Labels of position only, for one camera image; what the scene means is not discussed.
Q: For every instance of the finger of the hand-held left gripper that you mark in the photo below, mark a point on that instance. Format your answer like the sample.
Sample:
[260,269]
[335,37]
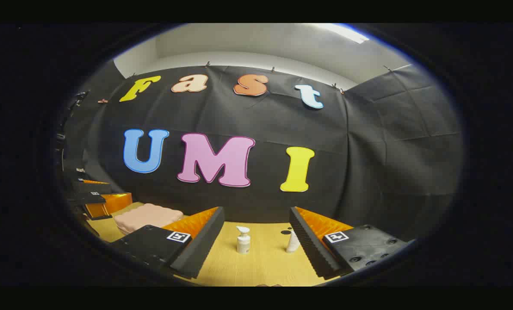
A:
[91,188]
[110,202]

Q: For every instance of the white pump bottle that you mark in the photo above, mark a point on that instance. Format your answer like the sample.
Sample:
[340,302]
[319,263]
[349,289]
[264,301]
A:
[243,243]

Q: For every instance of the black backdrop cloth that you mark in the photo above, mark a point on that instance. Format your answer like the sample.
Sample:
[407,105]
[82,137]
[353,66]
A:
[368,150]

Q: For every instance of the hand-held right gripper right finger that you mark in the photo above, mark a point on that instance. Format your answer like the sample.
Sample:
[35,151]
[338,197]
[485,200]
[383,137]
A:
[308,241]

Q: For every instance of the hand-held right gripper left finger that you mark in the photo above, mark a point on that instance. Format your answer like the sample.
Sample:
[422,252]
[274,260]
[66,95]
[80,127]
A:
[205,241]

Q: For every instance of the white squeeze tube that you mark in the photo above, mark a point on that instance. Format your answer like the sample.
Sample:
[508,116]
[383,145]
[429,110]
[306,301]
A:
[292,243]

